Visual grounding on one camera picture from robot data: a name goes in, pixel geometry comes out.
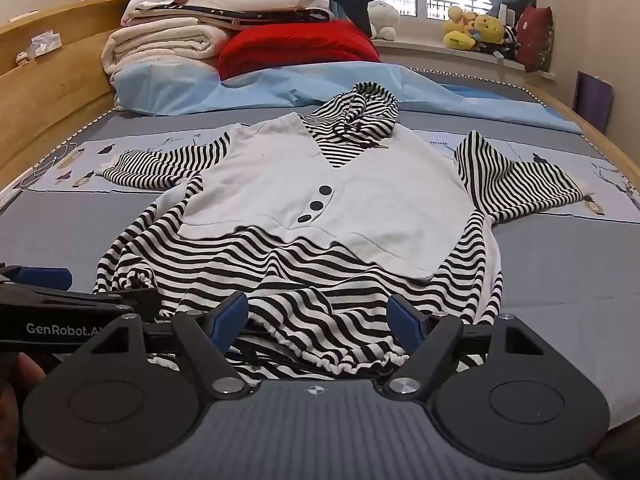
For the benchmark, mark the wooden bed frame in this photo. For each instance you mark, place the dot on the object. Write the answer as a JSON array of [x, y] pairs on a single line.
[[50, 90]]

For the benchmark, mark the dark trimmed folded blanket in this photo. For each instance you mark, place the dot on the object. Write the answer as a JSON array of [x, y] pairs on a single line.
[[250, 14]]

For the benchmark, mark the black white striped hooded top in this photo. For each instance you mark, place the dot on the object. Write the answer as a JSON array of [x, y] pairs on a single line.
[[310, 180]]

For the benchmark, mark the light blue sheet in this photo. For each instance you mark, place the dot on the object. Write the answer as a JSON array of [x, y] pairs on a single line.
[[300, 90]]

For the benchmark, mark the purple mat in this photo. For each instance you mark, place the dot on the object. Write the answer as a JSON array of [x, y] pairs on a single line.
[[594, 102]]

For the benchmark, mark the cream folded blanket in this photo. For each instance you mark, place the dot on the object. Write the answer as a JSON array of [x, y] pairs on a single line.
[[160, 45]]

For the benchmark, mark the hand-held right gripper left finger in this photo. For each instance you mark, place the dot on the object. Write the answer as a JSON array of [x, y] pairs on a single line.
[[232, 321]]

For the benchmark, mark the dark red cushion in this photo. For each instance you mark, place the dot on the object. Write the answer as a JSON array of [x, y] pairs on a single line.
[[534, 37]]

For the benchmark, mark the person's left hand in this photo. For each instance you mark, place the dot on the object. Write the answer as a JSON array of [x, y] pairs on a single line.
[[27, 375]]

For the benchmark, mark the tissue pack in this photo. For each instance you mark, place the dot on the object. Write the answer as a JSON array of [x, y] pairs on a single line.
[[45, 45]]

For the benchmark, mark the white window sill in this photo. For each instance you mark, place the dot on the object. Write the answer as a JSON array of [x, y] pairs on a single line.
[[430, 55]]

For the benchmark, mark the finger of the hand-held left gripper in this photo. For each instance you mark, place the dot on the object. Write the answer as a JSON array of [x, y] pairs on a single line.
[[47, 278], [142, 304]]

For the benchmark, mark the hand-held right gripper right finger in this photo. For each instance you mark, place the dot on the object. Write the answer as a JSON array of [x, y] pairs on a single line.
[[402, 326]]

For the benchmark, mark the white plush toy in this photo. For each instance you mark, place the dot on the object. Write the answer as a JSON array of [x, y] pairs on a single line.
[[384, 17]]

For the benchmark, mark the yellow plush toy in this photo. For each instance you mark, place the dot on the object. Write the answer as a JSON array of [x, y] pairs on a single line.
[[489, 27], [457, 30]]

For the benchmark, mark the black white striped plush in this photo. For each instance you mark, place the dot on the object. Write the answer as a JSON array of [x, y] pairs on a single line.
[[509, 40]]

